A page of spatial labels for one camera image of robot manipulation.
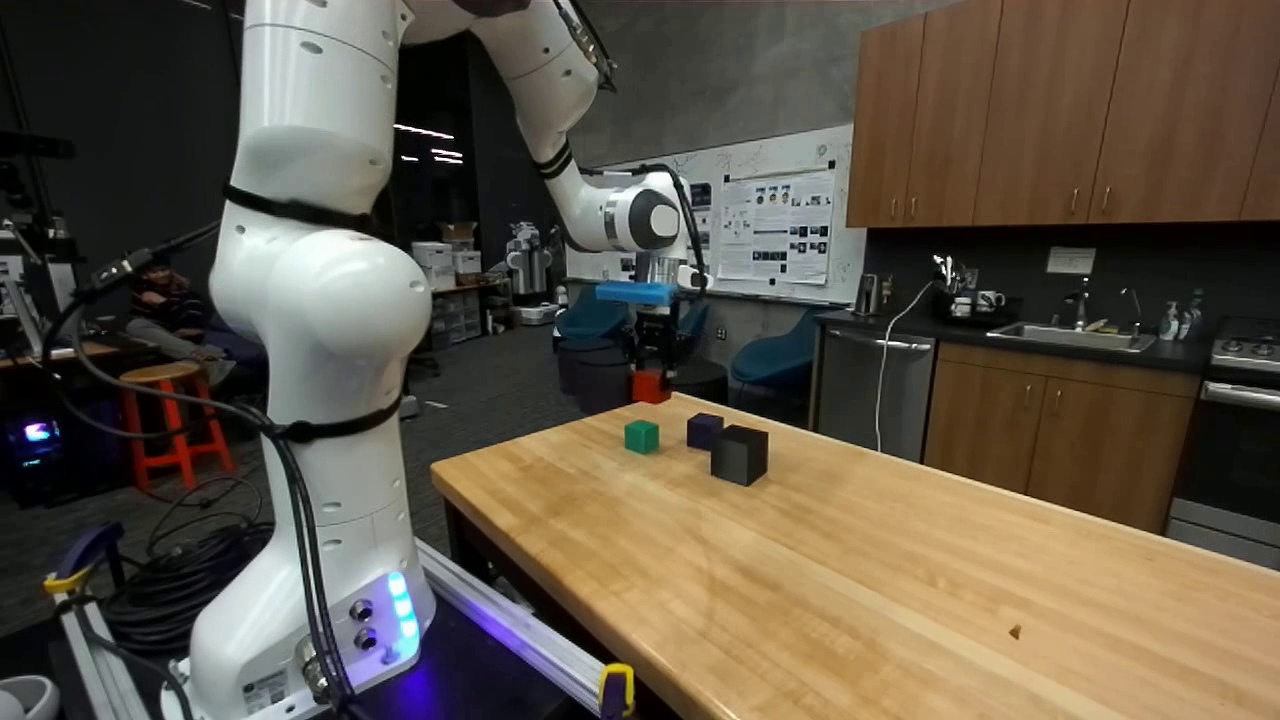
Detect blue lounge chair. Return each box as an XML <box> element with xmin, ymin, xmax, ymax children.
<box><xmin>730</xmin><ymin>310</ymin><xmax>826</xmax><ymax>421</ymax></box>
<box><xmin>670</xmin><ymin>298</ymin><xmax>715</xmax><ymax>367</ymax></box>
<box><xmin>557</xmin><ymin>282</ymin><xmax>638</xmax><ymax>360</ymax></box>

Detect yellow black clamp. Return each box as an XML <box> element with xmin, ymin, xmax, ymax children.
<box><xmin>598</xmin><ymin>658</ymin><xmax>639</xmax><ymax>720</ymax></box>

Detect black countertop appliance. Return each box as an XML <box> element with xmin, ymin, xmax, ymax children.
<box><xmin>927</xmin><ymin>250</ymin><xmax>1019</xmax><ymax>331</ymax></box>

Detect coiled black cable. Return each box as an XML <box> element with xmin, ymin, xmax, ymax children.
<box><xmin>101</xmin><ymin>513</ymin><xmax>275</xmax><ymax>663</ymax></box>

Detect black block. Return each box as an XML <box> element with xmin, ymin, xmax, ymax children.
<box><xmin>709</xmin><ymin>422</ymin><xmax>772</xmax><ymax>489</ymax></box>

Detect white hanging cable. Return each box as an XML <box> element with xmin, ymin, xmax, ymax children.
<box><xmin>870</xmin><ymin>277</ymin><xmax>945</xmax><ymax>454</ymax></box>

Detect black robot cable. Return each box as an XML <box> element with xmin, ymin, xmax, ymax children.
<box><xmin>38</xmin><ymin>225</ymin><xmax>409</xmax><ymax>711</ymax></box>

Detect red block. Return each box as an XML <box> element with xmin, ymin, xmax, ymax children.
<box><xmin>627</xmin><ymin>367</ymin><xmax>675</xmax><ymax>407</ymax></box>

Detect white wall board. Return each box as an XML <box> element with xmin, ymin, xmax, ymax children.
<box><xmin>602</xmin><ymin>121</ymin><xmax>873</xmax><ymax>306</ymax></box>

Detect white chart poster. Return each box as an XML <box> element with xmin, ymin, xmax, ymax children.
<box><xmin>715</xmin><ymin>163</ymin><xmax>845</xmax><ymax>293</ymax></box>

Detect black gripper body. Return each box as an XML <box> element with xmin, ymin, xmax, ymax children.
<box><xmin>627</xmin><ymin>298</ymin><xmax>683</xmax><ymax>360</ymax></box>

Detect purple lit computer box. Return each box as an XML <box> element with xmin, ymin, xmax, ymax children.
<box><xmin>5</xmin><ymin>413</ymin><xmax>74</xmax><ymax>507</ymax></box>

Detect blue wrist camera box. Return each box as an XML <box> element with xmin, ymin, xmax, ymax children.
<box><xmin>591</xmin><ymin>277</ymin><xmax>680</xmax><ymax>310</ymax></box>

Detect dark purple block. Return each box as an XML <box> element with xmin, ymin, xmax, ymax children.
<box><xmin>683</xmin><ymin>407</ymin><xmax>730</xmax><ymax>453</ymax></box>

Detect aluminium frame rail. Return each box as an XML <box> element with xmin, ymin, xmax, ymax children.
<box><xmin>414</xmin><ymin>534</ymin><xmax>632</xmax><ymax>720</ymax></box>

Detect black kitchen oven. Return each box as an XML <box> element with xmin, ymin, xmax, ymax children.
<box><xmin>1170</xmin><ymin>331</ymin><xmax>1280</xmax><ymax>573</ymax></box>

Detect orange wooden stool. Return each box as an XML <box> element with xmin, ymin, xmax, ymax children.
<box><xmin>118</xmin><ymin>360</ymin><xmax>240</xmax><ymax>494</ymax></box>

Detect brown wall cabinets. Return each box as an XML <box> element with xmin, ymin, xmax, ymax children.
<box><xmin>845</xmin><ymin>0</ymin><xmax>1280</xmax><ymax>231</ymax></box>

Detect steel kitchen sink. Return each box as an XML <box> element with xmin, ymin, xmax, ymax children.
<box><xmin>985</xmin><ymin>315</ymin><xmax>1159</xmax><ymax>354</ymax></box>

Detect stainless steel dishwasher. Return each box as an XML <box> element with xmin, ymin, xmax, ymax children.
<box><xmin>811</xmin><ymin>325</ymin><xmax>941</xmax><ymax>465</ymax></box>

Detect brown base cabinets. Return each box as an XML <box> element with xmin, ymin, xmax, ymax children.
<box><xmin>919</xmin><ymin>339</ymin><xmax>1205</xmax><ymax>534</ymax></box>

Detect white wall outlet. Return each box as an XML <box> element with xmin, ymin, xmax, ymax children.
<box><xmin>1044</xmin><ymin>245</ymin><xmax>1101</xmax><ymax>278</ymax></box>

